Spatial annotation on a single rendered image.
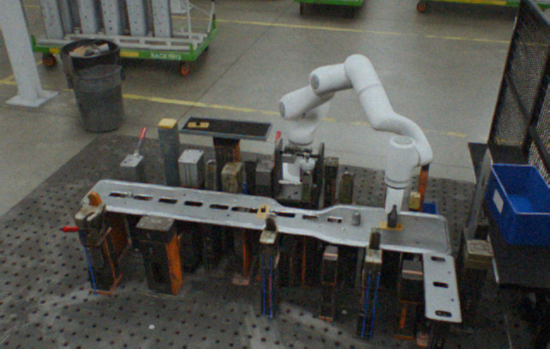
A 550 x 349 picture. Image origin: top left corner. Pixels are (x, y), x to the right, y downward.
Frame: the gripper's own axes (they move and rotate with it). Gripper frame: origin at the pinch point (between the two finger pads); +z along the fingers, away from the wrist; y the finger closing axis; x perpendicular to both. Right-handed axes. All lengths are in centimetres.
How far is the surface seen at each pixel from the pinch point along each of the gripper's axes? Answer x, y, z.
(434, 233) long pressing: 15.0, 1.0, 3.3
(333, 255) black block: -18.6, 18.3, 4.4
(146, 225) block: -84, 20, 1
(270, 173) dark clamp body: -47.1, -15.8, -3.7
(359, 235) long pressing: -10.6, 7.5, 3.3
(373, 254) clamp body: -5.7, 21.3, -1.1
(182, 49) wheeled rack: -219, -366, 75
